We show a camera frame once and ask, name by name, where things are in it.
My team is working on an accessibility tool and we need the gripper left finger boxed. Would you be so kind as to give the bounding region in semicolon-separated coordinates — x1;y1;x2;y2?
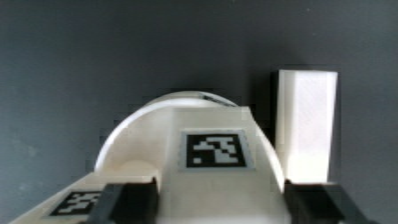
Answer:
87;180;160;224

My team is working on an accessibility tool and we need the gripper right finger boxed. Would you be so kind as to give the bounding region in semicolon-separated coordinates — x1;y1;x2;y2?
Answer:
283;180;372;224

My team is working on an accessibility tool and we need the white round stool seat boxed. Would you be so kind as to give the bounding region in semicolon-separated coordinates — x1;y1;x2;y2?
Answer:
95;91;253;178

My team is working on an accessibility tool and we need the white L-shaped fence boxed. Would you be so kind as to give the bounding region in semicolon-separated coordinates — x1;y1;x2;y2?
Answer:
276;70;338;183

